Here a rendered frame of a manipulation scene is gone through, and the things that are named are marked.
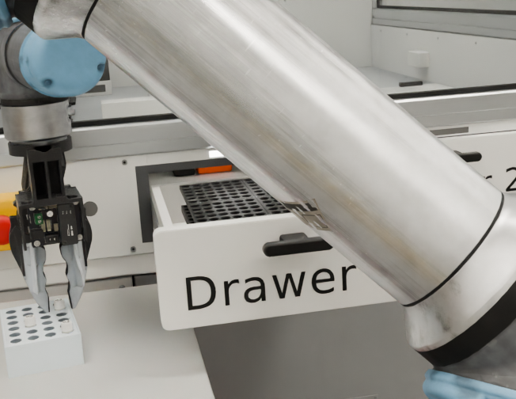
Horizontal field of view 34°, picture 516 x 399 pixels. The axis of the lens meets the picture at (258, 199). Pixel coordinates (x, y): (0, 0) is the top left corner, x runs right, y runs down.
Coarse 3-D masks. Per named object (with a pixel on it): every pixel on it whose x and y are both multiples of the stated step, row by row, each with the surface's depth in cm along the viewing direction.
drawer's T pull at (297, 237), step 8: (280, 240) 88; (288, 240) 86; (296, 240) 86; (304, 240) 86; (312, 240) 86; (320, 240) 86; (264, 248) 85; (272, 248) 85; (280, 248) 85; (288, 248) 85; (296, 248) 85; (304, 248) 86; (312, 248) 86; (320, 248) 86; (328, 248) 86
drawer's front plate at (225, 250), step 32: (192, 224) 88; (224, 224) 87; (256, 224) 88; (288, 224) 88; (160, 256) 87; (192, 256) 87; (224, 256) 88; (256, 256) 89; (288, 256) 89; (320, 256) 90; (160, 288) 87; (192, 288) 88; (288, 288) 90; (320, 288) 91; (352, 288) 92; (192, 320) 89; (224, 320) 90
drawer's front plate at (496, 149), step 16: (448, 144) 124; (464, 144) 125; (480, 144) 125; (496, 144) 126; (512, 144) 126; (480, 160) 126; (496, 160) 127; (512, 160) 127; (496, 176) 127; (512, 176) 128
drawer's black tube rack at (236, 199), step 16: (192, 192) 113; (208, 192) 113; (224, 192) 112; (240, 192) 112; (256, 192) 111; (192, 208) 105; (208, 208) 106; (224, 208) 104; (240, 208) 104; (256, 208) 103; (272, 208) 103
